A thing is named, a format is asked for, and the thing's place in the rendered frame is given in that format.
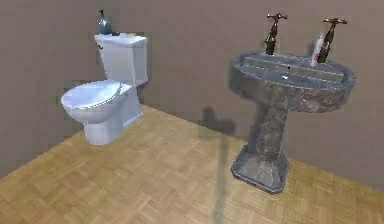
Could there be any bronze sink tap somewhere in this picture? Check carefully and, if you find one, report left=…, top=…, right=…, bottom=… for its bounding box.
left=264, top=12, right=288, bottom=56
left=316, top=17, right=349, bottom=64

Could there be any grey-blue soap dispenser bottle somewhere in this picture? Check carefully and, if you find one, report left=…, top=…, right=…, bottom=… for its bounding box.
left=96, top=9, right=114, bottom=36

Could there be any grey stone pedestal sink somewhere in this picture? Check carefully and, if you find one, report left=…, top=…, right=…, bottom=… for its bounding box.
left=228, top=50, right=358, bottom=195

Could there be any white toilet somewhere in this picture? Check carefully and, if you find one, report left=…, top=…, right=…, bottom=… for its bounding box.
left=60, top=32, right=149, bottom=147

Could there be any white bottle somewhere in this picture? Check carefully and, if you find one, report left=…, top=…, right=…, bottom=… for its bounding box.
left=309, top=32, right=325, bottom=68

